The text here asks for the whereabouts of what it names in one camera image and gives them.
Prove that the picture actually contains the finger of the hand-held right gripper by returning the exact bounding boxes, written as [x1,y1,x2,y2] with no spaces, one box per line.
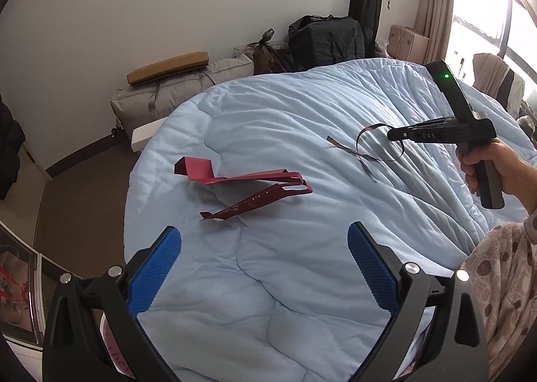
[387,124,420,143]

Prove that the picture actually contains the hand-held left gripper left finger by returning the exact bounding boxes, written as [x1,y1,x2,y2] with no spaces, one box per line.
[42,226,183,382]

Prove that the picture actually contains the pink suitcase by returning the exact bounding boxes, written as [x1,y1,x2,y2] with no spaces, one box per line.
[400,25,429,64]
[389,24,404,59]

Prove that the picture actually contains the paper bag red handles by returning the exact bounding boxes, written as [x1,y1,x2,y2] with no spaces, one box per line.
[0,252,34,336]

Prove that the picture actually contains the person's right forearm spotted sleeve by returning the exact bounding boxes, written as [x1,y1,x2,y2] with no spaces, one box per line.
[459,164,537,382]

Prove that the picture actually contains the black duffel bag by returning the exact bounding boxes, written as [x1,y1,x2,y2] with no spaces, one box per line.
[288,14,365,71]

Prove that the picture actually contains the white box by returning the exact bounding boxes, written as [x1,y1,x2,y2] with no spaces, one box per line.
[131,117,170,153]

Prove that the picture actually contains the grey storage bag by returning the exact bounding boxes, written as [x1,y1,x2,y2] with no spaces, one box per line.
[110,58,255,135]

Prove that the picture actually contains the person's right hand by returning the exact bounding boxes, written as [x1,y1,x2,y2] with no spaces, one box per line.
[456,139,534,197]

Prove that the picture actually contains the wide dark red ribbon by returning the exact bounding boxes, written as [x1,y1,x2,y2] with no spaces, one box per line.
[174,157,314,223]

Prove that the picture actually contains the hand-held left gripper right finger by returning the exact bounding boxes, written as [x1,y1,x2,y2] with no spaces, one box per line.
[347,221,491,382]

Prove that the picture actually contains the brown flat cushion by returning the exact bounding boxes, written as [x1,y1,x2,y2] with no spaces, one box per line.
[127,52,209,86]

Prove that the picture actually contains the clothes on chair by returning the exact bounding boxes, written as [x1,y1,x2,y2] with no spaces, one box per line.
[472,53,526,114]

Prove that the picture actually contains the window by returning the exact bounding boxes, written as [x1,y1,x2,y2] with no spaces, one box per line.
[448,0,537,87]

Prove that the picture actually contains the glass cabinet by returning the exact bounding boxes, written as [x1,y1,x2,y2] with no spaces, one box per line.
[0,223,56,362]

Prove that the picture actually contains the light blue quilt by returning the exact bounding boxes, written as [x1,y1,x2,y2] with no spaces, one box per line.
[124,58,530,382]

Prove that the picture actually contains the tall black bag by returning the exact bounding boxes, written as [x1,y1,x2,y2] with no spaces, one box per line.
[349,0,394,59]

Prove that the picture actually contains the black puffer jacket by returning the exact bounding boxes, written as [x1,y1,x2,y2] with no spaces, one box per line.
[0,93,26,201]

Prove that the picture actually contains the gift bag with dark bow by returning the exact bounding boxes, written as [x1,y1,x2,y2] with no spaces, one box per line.
[245,29,294,74]

